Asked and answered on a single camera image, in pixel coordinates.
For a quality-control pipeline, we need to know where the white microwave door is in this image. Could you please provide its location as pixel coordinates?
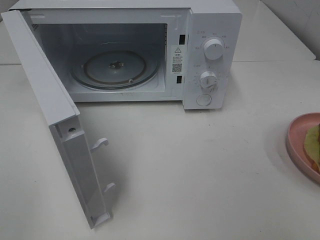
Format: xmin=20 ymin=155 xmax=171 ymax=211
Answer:
xmin=1 ymin=10 xmax=116 ymax=229

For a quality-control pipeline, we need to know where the white warning label sticker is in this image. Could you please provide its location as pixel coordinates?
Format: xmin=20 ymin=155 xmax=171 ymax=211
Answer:
xmin=170 ymin=44 xmax=186 ymax=74

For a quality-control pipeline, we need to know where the white timer knob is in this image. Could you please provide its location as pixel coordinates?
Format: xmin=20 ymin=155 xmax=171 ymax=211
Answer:
xmin=199 ymin=71 xmax=218 ymax=90

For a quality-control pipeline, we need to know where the pink round plate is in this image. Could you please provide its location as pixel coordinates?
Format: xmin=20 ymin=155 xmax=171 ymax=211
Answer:
xmin=285 ymin=112 xmax=320 ymax=185

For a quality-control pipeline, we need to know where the white bread sandwich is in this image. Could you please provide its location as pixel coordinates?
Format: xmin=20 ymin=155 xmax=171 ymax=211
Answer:
xmin=303 ymin=125 xmax=320 ymax=174

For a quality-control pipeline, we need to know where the white microwave oven body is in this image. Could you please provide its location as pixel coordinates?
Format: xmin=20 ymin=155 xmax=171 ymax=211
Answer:
xmin=6 ymin=0 xmax=242 ymax=110

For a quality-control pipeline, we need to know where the round white door button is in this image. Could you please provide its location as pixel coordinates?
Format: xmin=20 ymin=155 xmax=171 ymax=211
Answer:
xmin=196 ymin=94 xmax=212 ymax=107

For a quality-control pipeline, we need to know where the upper white power knob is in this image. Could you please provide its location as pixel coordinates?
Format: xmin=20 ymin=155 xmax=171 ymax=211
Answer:
xmin=203 ymin=37 xmax=225 ymax=61

